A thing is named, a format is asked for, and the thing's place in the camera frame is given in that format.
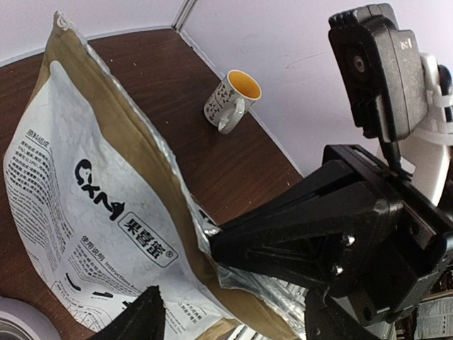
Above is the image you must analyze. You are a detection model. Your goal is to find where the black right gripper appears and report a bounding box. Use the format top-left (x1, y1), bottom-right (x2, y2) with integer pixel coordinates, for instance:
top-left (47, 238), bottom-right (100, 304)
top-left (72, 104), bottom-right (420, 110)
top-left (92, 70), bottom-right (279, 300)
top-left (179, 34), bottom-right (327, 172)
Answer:
top-left (210, 145), bottom-right (452, 326)

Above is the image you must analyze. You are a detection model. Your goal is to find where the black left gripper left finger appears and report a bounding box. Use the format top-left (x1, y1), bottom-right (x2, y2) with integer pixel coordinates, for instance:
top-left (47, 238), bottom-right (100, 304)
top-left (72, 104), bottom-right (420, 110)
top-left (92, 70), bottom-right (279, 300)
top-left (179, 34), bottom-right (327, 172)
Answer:
top-left (90, 286), bottom-right (166, 340)

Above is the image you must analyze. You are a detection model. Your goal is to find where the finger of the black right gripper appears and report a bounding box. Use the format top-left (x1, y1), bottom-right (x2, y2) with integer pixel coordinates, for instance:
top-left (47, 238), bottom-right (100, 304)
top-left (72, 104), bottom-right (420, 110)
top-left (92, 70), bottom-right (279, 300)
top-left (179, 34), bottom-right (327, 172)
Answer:
top-left (229, 159), bottom-right (360, 230)

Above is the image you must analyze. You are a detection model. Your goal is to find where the patterned mug yellow inside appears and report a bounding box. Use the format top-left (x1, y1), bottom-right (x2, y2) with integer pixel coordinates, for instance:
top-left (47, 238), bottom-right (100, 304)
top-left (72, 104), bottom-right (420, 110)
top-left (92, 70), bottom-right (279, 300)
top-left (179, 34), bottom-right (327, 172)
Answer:
top-left (203, 69), bottom-right (262, 135)

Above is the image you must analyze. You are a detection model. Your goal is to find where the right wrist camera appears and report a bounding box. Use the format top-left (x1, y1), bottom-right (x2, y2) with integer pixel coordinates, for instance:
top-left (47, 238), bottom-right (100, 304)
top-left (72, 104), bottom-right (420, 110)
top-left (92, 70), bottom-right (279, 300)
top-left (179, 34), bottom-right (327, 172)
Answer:
top-left (328, 3), bottom-right (428, 175)

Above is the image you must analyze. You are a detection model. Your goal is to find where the grey double pet feeder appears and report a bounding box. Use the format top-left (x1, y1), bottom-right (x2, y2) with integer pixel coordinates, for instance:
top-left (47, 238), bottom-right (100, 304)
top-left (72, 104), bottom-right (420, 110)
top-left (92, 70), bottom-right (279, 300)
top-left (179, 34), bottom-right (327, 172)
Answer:
top-left (1, 297), bottom-right (61, 340)

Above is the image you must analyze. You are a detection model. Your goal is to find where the right aluminium frame post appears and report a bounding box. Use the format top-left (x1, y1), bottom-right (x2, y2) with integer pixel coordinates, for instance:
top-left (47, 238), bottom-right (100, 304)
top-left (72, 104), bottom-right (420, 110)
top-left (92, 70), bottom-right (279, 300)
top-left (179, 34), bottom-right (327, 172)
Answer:
top-left (171, 0), bottom-right (198, 32)

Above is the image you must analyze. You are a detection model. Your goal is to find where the dog food bag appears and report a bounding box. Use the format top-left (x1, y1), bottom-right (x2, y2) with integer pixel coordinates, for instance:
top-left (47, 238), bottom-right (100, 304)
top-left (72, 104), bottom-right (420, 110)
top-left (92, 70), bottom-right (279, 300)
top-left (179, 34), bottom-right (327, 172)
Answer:
top-left (3, 12), bottom-right (306, 339)

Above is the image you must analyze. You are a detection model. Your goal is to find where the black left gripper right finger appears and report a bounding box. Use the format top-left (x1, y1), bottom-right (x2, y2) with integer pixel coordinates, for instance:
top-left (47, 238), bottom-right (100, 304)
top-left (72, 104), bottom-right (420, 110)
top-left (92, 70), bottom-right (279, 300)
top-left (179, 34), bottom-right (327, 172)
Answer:
top-left (304, 288), bottom-right (375, 340)

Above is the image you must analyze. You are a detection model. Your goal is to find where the steel bowl in feeder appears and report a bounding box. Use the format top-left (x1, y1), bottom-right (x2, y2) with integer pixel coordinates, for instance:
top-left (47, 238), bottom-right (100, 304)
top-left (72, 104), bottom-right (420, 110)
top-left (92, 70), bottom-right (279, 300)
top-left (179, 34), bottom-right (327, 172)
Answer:
top-left (0, 318), bottom-right (35, 340)

